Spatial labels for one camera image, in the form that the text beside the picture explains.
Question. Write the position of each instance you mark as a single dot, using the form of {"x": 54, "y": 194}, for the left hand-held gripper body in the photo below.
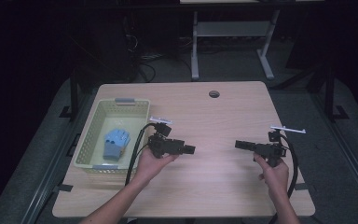
{"x": 164, "y": 144}

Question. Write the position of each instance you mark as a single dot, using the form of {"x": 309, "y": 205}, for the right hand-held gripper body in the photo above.
{"x": 270, "y": 149}

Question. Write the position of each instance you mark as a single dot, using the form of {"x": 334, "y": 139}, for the pale yellow plastic basket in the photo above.
{"x": 90, "y": 137}

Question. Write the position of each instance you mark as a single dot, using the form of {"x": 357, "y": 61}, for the person's left hand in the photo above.
{"x": 150, "y": 166}

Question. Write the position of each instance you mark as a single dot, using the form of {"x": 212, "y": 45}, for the person's right hand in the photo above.
{"x": 273, "y": 179}

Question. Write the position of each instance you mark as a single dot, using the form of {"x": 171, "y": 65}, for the black metal stand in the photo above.
{"x": 331, "y": 93}

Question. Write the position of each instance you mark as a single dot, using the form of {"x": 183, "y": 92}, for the metal floor rail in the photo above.
{"x": 348, "y": 149}
{"x": 48, "y": 174}

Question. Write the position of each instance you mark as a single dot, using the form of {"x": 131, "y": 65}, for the white metal desk frame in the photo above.
{"x": 230, "y": 29}

